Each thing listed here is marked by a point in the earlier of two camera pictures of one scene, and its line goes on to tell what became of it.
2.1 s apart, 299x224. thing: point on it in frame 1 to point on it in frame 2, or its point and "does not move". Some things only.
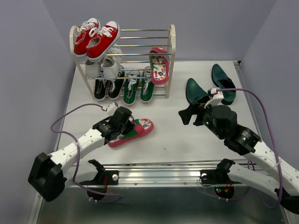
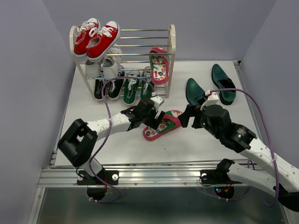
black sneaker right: [116, 86] does not move
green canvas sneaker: [130, 88] does not move
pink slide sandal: [142, 127] to [170, 122]
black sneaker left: [100, 89] does not move
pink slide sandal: [159, 59] does not move
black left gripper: [130, 125] to [153, 122]
